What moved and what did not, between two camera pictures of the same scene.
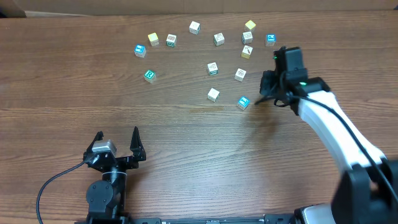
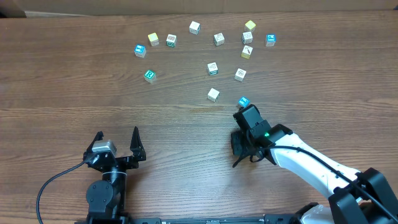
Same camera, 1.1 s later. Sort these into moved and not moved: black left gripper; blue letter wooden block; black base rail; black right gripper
Moved: black right gripper
Not moved: blue letter wooden block; black left gripper; black base rail
